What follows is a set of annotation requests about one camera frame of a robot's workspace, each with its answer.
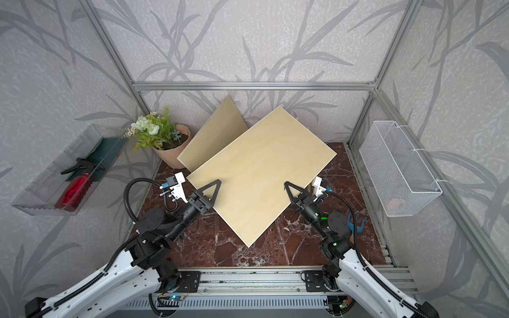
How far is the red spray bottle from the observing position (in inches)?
22.3

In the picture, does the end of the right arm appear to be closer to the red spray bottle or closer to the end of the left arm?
the end of the left arm

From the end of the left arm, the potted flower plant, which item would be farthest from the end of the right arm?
the potted flower plant

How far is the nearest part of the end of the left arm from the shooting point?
0.54 meters

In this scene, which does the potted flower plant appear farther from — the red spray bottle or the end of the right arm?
the end of the right arm

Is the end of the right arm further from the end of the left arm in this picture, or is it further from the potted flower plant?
the potted flower plant

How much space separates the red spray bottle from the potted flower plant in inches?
7.5

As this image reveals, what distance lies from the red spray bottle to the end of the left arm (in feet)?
1.07

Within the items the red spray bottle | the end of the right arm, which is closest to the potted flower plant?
the red spray bottle

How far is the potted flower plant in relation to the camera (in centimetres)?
86

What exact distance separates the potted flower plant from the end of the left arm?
25 cm
